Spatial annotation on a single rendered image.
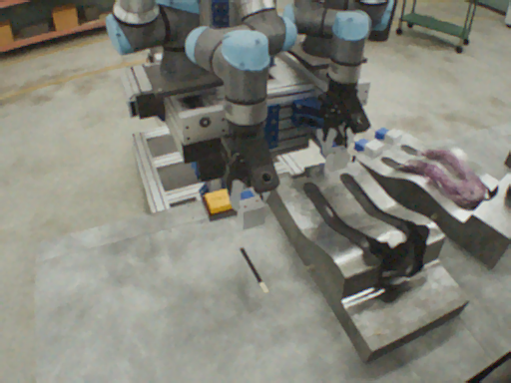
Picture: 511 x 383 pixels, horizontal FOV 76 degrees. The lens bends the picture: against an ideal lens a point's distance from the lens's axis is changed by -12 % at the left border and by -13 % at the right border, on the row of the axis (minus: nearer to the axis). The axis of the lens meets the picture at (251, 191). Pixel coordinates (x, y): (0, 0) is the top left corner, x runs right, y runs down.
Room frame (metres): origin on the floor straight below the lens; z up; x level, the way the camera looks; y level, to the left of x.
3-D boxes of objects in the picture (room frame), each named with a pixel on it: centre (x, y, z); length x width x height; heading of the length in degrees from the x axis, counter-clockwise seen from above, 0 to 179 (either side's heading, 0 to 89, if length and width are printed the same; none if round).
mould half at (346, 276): (0.56, -0.25, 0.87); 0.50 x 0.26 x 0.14; 21
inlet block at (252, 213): (0.62, 0.02, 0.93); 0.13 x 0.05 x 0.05; 21
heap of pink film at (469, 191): (0.77, -0.55, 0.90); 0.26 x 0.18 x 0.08; 38
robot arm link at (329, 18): (0.92, -0.24, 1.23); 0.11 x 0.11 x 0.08; 68
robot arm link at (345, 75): (0.82, -0.22, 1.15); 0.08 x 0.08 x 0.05
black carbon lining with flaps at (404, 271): (0.58, -0.25, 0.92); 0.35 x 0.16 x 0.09; 21
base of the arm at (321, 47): (1.27, -0.25, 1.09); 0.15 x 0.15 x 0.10
